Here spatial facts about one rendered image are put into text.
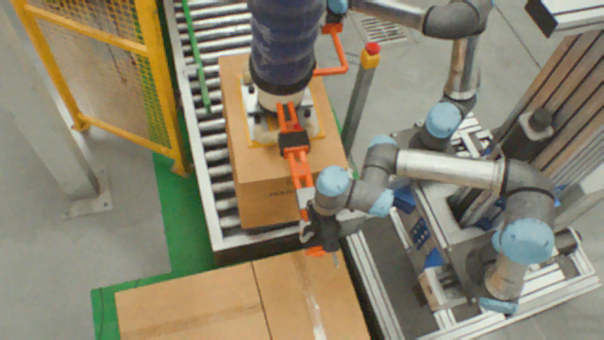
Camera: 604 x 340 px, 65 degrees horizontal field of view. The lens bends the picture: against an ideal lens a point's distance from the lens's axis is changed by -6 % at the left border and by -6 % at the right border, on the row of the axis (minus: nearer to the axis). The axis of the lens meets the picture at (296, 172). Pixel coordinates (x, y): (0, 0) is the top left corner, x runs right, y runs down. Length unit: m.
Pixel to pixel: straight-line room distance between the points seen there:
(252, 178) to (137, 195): 1.36
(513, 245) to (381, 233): 1.54
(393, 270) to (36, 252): 1.95
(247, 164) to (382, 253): 1.10
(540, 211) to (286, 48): 0.85
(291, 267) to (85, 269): 1.23
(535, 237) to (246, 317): 1.30
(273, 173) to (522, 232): 0.92
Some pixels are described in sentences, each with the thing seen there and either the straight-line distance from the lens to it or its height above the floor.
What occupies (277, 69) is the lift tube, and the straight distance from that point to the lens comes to 1.62.
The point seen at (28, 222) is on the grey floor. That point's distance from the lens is 3.15.
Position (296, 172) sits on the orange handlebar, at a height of 1.22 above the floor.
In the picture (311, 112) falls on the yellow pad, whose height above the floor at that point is 1.09.
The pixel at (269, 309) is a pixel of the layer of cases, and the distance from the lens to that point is 2.14.
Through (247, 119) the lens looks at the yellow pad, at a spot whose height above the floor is 1.10.
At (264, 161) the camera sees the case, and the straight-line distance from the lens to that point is 1.80.
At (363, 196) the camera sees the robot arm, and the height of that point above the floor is 1.54.
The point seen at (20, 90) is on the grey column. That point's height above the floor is 1.02.
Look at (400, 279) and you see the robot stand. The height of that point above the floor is 0.21.
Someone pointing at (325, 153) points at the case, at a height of 1.07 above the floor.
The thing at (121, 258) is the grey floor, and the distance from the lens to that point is 2.88.
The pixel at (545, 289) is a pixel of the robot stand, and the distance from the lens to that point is 2.02.
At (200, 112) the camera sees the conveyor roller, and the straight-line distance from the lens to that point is 2.58.
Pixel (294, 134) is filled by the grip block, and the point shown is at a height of 1.22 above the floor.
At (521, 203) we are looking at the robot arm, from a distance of 1.24.
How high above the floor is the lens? 2.63
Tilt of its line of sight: 61 degrees down
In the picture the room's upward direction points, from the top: 8 degrees clockwise
